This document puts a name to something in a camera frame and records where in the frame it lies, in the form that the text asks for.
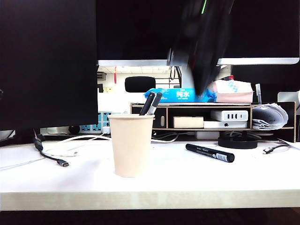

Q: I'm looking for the large black monitor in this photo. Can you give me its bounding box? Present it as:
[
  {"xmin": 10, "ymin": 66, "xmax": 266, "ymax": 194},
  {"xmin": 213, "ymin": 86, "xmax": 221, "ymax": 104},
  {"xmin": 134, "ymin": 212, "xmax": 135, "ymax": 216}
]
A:
[{"xmin": 0, "ymin": 0, "xmax": 99, "ymax": 131}]

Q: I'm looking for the clear capped pen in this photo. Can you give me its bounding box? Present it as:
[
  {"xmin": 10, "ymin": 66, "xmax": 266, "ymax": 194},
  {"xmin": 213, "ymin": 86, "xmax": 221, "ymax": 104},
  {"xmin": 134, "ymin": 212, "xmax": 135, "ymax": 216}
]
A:
[{"xmin": 255, "ymin": 83, "xmax": 263, "ymax": 104}]

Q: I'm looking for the black wooden desk shelf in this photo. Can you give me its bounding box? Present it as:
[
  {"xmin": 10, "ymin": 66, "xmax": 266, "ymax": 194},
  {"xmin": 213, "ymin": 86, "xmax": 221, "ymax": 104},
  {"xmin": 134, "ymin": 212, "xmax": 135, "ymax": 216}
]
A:
[{"xmin": 130, "ymin": 101, "xmax": 296, "ymax": 143}]

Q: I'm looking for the short black cable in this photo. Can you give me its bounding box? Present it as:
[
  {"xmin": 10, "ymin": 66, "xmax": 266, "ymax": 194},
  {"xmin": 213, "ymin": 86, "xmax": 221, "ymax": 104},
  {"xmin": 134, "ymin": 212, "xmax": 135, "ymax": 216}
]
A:
[{"xmin": 262, "ymin": 143, "xmax": 289, "ymax": 155}]

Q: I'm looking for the black cable grey connector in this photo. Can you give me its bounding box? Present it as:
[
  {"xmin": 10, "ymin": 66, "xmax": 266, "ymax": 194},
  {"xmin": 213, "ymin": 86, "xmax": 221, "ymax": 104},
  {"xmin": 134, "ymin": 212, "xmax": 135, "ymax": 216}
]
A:
[{"xmin": 32, "ymin": 128, "xmax": 70, "ymax": 168}]

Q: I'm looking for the slim black marker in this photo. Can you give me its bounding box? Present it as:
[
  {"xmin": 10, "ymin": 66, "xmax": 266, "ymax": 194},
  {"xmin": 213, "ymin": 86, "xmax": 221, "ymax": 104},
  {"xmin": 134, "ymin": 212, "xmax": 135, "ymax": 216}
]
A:
[{"xmin": 139, "ymin": 91, "xmax": 156, "ymax": 116}]

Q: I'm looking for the white paper corner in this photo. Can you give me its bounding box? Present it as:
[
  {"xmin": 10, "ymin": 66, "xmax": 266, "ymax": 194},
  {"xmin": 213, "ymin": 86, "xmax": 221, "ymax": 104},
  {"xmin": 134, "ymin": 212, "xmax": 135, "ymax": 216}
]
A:
[{"xmin": 277, "ymin": 138, "xmax": 300, "ymax": 151}]

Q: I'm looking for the cream rectangular box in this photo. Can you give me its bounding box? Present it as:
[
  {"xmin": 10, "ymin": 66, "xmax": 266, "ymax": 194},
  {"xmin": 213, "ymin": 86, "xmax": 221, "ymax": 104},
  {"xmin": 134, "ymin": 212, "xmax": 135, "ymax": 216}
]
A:
[{"xmin": 172, "ymin": 116, "xmax": 204, "ymax": 129}]

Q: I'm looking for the white monitor stand column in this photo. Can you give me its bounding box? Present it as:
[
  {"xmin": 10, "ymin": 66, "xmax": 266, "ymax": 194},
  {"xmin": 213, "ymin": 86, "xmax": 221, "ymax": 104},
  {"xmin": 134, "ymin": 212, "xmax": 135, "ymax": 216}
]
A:
[{"xmin": 181, "ymin": 65, "xmax": 196, "ymax": 89}]

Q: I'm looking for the white power adapter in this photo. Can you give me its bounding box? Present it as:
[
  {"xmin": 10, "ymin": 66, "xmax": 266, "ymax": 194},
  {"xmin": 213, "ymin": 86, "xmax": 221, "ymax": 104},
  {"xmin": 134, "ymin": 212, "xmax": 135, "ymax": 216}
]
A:
[{"xmin": 195, "ymin": 131, "xmax": 220, "ymax": 141}]

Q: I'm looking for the grey capped marker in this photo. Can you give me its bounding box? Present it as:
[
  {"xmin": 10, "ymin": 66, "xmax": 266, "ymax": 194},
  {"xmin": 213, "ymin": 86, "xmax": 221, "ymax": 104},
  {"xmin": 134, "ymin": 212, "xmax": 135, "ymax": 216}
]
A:
[{"xmin": 147, "ymin": 92, "xmax": 163, "ymax": 116}]

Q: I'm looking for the blue wet wipes pack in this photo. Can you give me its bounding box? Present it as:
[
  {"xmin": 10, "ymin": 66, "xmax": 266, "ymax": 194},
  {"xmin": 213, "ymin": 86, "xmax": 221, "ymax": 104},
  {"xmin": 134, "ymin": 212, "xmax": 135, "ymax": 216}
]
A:
[{"xmin": 143, "ymin": 88, "xmax": 218, "ymax": 104}]

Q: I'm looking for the silver-edged monitor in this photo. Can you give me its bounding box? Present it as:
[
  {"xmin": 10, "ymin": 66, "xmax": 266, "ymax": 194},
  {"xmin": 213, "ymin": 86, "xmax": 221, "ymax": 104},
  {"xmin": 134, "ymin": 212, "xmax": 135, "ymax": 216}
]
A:
[{"xmin": 95, "ymin": 0, "xmax": 300, "ymax": 68}]

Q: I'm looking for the black hanging cable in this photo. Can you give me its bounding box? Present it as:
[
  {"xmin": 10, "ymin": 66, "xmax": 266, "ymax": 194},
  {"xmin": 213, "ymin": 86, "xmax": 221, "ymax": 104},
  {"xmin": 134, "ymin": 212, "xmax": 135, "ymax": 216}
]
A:
[{"xmin": 170, "ymin": 66, "xmax": 182, "ymax": 88}]

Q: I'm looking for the white blue power strip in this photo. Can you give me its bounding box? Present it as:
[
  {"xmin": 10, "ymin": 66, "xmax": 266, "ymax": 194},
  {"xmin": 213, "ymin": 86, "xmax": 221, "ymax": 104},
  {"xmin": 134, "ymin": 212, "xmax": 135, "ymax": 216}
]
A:
[{"xmin": 79, "ymin": 112, "xmax": 110, "ymax": 135}]

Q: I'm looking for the thick black marker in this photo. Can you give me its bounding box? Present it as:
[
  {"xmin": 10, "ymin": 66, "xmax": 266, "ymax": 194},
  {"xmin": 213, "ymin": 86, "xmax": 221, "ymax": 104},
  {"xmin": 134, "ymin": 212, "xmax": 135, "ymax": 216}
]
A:
[{"xmin": 185, "ymin": 143, "xmax": 235, "ymax": 163}]

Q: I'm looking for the rolled printed paper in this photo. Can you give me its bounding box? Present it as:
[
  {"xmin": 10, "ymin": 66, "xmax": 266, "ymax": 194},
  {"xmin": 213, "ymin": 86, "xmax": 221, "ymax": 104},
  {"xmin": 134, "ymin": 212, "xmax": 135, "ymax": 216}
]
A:
[{"xmin": 251, "ymin": 104, "xmax": 289, "ymax": 131}]

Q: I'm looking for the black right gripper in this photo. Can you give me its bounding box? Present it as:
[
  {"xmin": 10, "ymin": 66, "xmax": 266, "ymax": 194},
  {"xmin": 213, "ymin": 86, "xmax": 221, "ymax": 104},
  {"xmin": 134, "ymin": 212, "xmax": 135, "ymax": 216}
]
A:
[{"xmin": 185, "ymin": 14, "xmax": 232, "ymax": 97}]

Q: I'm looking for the pink tissue pack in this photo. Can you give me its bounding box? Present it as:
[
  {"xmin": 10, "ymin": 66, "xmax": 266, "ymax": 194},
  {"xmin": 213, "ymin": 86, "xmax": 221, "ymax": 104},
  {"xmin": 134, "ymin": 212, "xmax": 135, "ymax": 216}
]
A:
[{"xmin": 207, "ymin": 79, "xmax": 254, "ymax": 104}]

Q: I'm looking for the white rounded device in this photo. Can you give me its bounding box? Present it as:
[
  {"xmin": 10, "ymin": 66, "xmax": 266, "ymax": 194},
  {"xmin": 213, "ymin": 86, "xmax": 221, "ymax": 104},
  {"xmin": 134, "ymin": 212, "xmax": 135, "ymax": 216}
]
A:
[{"xmin": 277, "ymin": 90, "xmax": 300, "ymax": 104}]

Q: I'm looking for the thin white cable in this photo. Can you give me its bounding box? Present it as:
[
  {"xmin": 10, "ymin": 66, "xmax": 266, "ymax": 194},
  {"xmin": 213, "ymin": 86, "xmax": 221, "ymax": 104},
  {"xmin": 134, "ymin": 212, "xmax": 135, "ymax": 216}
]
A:
[{"xmin": 0, "ymin": 156, "xmax": 46, "ymax": 171}]

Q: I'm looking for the black round base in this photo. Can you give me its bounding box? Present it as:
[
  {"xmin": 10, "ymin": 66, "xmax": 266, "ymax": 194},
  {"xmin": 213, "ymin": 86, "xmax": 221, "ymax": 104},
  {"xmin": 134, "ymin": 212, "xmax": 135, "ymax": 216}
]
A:
[{"xmin": 217, "ymin": 136, "xmax": 258, "ymax": 150}]

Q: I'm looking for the beige paper cup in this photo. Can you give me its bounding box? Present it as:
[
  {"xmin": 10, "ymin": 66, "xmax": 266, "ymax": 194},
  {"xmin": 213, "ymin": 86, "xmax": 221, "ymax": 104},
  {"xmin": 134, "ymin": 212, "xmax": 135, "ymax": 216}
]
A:
[{"xmin": 107, "ymin": 114, "xmax": 155, "ymax": 178}]

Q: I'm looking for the black office chair back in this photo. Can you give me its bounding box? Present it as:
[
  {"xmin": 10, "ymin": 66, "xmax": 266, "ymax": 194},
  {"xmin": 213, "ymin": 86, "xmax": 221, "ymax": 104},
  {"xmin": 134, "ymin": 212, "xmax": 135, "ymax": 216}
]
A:
[{"xmin": 124, "ymin": 76, "xmax": 157, "ymax": 93}]

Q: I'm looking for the flat white box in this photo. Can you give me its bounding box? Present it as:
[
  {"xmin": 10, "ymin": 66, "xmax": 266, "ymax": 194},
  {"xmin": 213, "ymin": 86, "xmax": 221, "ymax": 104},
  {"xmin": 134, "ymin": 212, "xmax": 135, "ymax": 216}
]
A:
[{"xmin": 203, "ymin": 120, "xmax": 248, "ymax": 129}]

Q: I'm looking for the white multi-port charger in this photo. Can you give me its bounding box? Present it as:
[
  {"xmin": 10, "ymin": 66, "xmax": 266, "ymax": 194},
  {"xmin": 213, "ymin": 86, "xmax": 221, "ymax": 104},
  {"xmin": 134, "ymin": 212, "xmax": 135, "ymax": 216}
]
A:
[{"xmin": 210, "ymin": 110, "xmax": 248, "ymax": 122}]

